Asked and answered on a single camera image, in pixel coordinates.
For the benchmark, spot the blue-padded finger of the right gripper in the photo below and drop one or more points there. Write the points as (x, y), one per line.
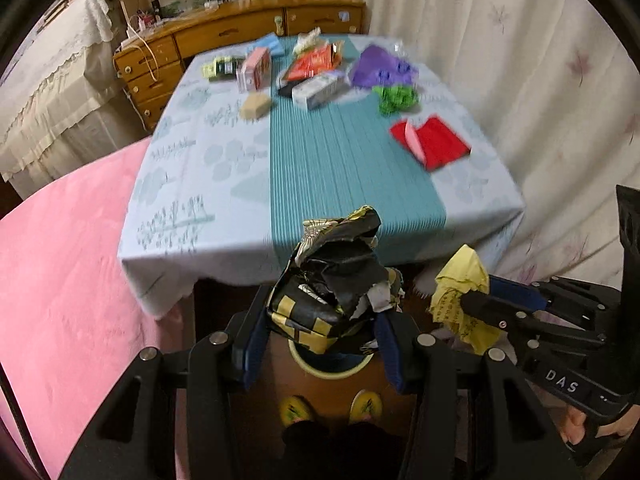
(510, 306)

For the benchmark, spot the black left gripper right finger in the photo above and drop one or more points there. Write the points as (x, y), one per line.
(475, 417)

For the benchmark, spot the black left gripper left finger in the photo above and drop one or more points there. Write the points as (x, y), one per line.
(133, 433)

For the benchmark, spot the yellow paper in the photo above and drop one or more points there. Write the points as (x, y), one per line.
(464, 272)

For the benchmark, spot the black yellow wrapper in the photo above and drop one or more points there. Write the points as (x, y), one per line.
(333, 288)

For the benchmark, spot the red gold snack bag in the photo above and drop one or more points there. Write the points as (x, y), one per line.
(315, 62)

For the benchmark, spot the white tissue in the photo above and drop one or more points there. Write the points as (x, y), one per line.
(307, 41)

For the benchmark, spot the yellow round trash bin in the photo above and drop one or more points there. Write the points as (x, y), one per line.
(333, 366)

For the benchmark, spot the person's right hand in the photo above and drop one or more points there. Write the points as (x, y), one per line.
(573, 429)

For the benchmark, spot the pink bed blanket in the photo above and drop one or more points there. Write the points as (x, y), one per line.
(70, 324)

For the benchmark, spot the cream floral curtain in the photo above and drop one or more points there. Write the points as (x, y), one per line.
(558, 95)

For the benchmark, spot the green crumpled wrapper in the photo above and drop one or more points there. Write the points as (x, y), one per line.
(395, 99)

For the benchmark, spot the purple plastic bag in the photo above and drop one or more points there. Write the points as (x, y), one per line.
(376, 67)

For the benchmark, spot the white rectangular box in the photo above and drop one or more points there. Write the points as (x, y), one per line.
(317, 90)

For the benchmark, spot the teal white patterned tablecloth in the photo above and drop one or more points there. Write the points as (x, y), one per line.
(219, 197)

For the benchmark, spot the beige small box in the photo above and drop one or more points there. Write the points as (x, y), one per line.
(256, 106)

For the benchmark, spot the white lace bed skirt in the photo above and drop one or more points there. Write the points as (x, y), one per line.
(62, 103)

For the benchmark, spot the pink strawberry box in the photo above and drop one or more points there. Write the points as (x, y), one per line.
(255, 72)

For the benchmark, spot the blue face mask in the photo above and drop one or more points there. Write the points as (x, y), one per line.
(271, 42)

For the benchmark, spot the green dark small box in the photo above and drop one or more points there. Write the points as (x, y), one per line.
(222, 67)

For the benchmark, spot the wooden desk with drawers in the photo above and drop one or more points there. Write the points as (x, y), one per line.
(165, 35)

